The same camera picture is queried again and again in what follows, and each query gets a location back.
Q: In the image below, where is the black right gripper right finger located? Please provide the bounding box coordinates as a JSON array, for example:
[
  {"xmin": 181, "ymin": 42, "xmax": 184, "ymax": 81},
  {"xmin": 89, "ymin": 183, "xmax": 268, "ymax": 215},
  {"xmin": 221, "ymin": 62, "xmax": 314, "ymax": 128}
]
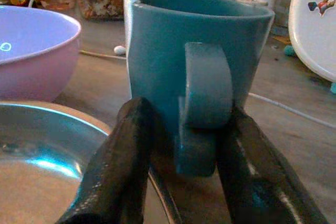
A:
[{"xmin": 215, "ymin": 105, "xmax": 329, "ymax": 224}]

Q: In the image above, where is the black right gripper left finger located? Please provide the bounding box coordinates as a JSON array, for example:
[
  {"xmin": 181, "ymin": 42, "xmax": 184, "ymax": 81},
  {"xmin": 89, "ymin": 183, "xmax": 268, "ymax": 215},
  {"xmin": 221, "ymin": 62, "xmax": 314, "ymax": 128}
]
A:
[{"xmin": 55, "ymin": 96, "xmax": 169, "ymax": 224}]

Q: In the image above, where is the teal ceramic mug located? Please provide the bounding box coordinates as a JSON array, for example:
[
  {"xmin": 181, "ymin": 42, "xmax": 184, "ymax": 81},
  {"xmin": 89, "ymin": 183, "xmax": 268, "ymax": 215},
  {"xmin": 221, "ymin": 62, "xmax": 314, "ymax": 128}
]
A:
[{"xmin": 127, "ymin": 0, "xmax": 275, "ymax": 177}]

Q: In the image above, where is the shiny metal plate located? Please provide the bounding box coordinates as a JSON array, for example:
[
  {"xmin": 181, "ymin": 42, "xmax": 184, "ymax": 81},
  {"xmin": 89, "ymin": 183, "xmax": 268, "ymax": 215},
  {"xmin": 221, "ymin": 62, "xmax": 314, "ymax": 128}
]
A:
[{"xmin": 0, "ymin": 100, "xmax": 182, "ymax": 224}]

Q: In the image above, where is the small white pebble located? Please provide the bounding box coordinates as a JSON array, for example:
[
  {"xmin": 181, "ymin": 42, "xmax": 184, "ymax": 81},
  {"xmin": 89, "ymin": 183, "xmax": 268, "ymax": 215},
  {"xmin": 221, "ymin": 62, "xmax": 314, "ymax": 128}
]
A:
[{"xmin": 113, "ymin": 45, "xmax": 127, "ymax": 56}]

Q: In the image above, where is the teal pompom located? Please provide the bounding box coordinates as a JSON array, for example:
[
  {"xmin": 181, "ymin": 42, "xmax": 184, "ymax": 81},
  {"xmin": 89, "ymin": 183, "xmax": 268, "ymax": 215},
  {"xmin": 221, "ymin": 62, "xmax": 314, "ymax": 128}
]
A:
[{"xmin": 283, "ymin": 45, "xmax": 297, "ymax": 57}]

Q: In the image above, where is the pink plastic bowl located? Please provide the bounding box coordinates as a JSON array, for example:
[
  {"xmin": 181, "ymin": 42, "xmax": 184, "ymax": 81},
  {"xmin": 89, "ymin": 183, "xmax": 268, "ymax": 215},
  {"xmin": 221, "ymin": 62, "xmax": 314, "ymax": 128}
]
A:
[{"xmin": 0, "ymin": 5, "xmax": 82, "ymax": 102}]

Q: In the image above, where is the clear plastic food container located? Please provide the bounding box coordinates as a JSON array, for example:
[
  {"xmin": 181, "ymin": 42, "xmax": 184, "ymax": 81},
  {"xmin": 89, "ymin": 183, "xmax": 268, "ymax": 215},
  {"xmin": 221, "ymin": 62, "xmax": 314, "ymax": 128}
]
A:
[{"xmin": 68, "ymin": 0, "xmax": 127, "ymax": 21}]

